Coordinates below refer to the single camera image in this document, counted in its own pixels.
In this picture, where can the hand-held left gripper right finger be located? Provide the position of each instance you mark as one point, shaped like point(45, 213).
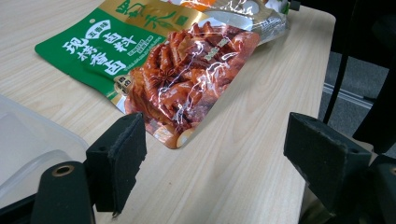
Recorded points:
point(327, 161)

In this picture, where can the clear plastic container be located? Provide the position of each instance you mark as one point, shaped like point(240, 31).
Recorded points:
point(25, 140)

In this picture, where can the green and red seasoning packet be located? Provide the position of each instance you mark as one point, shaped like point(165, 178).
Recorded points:
point(109, 46)

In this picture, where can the white and orange food packet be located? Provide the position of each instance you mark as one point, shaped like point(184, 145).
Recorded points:
point(249, 18)

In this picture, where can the black metal stand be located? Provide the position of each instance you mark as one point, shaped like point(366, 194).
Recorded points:
point(337, 84)

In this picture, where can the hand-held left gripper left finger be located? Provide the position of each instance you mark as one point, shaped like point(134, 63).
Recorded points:
point(118, 161)

